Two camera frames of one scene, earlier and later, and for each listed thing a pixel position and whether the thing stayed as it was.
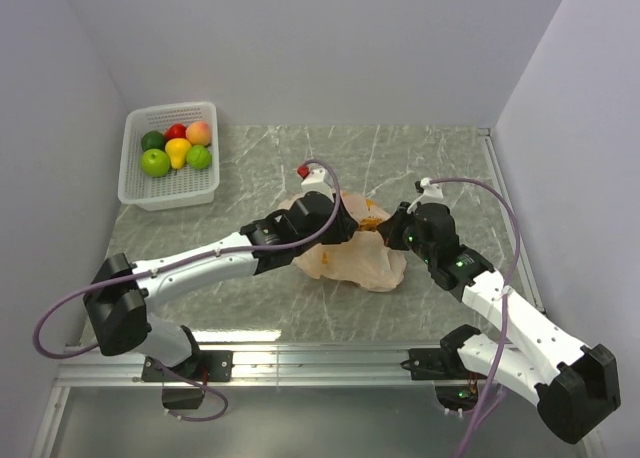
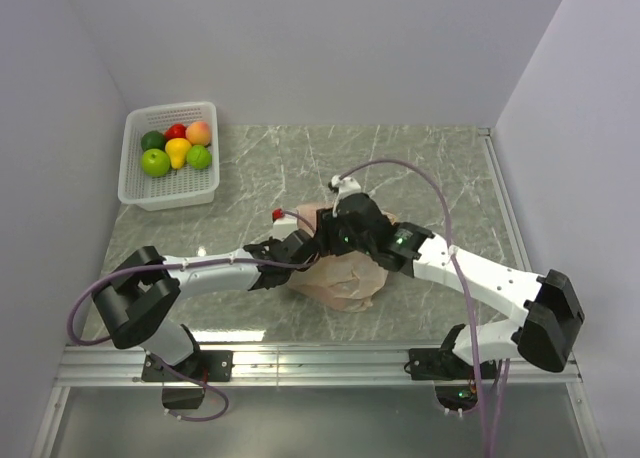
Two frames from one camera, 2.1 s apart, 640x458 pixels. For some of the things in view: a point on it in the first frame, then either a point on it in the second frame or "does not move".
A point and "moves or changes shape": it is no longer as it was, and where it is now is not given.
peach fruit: [198, 133] does not move
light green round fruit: [199, 157] does not move
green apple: [155, 162] does not move
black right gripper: [390, 229] to [327, 234]
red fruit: [175, 131] does not move
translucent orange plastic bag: [361, 259] moves or changes shape
